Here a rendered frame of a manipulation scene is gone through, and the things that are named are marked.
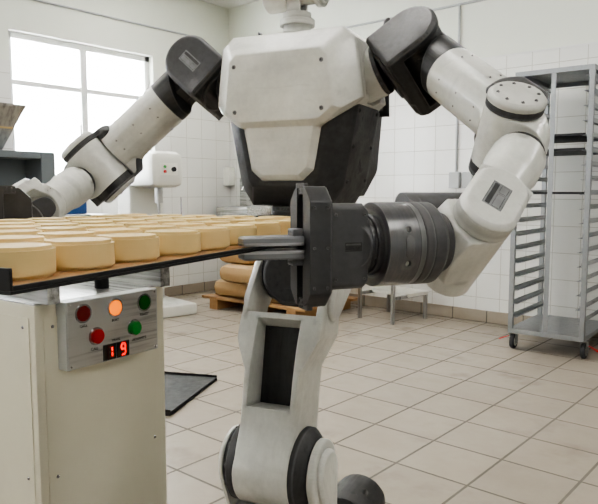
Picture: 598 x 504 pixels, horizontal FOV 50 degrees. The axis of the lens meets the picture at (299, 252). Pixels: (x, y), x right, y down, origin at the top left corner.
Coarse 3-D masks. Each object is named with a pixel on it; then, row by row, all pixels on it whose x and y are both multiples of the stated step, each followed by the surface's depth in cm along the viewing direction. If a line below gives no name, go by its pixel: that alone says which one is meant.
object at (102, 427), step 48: (96, 288) 145; (0, 336) 132; (48, 336) 128; (0, 384) 134; (48, 384) 128; (96, 384) 138; (144, 384) 149; (0, 432) 135; (48, 432) 129; (96, 432) 139; (144, 432) 150; (0, 480) 137; (48, 480) 130; (96, 480) 139; (144, 480) 151
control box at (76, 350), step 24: (144, 288) 146; (72, 312) 128; (96, 312) 133; (120, 312) 138; (144, 312) 144; (72, 336) 129; (120, 336) 139; (144, 336) 144; (72, 360) 129; (96, 360) 134
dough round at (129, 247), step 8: (112, 240) 49; (120, 240) 49; (128, 240) 49; (136, 240) 49; (144, 240) 49; (152, 240) 50; (120, 248) 49; (128, 248) 49; (136, 248) 49; (144, 248) 50; (152, 248) 50; (120, 256) 49; (128, 256) 49; (136, 256) 49; (144, 256) 50; (152, 256) 50
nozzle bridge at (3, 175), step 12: (0, 156) 190; (12, 156) 193; (24, 156) 196; (36, 156) 199; (48, 156) 202; (0, 168) 199; (12, 168) 202; (24, 168) 205; (36, 168) 202; (48, 168) 203; (0, 180) 199; (12, 180) 202; (48, 180) 203
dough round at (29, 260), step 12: (0, 252) 38; (12, 252) 39; (24, 252) 39; (36, 252) 40; (48, 252) 40; (0, 264) 39; (12, 264) 39; (24, 264) 39; (36, 264) 40; (48, 264) 40; (12, 276) 39; (24, 276) 39; (36, 276) 40; (48, 276) 41
